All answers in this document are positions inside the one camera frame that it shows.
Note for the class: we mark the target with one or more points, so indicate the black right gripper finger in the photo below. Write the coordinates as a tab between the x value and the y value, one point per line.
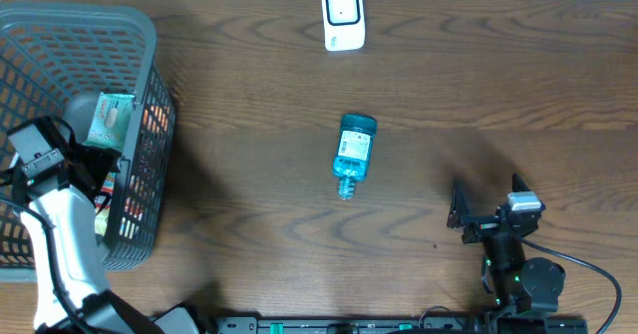
460	211
518	184

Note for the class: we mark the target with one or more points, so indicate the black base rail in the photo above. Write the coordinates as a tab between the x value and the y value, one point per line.
184	318

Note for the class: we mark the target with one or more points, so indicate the grey plastic mesh basket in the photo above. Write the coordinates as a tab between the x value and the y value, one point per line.
56	60

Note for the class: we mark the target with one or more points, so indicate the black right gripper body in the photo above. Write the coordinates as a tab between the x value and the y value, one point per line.
480	226

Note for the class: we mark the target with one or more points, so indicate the yellow snack bag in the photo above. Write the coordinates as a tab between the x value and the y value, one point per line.
103	204

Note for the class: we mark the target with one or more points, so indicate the light green wipes packet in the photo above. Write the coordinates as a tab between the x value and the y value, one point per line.
109	126

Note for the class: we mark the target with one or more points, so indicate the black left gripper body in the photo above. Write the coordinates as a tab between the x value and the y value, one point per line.
85	156

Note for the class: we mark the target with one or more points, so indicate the white barcode scanner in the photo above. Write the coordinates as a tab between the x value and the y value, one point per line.
344	25

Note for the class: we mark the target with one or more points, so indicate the teal mouthwash bottle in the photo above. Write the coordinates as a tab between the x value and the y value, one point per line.
352	160

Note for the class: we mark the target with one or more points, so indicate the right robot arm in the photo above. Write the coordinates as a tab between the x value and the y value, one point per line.
526	289

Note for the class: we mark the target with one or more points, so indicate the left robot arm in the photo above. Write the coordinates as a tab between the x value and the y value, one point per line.
74	294

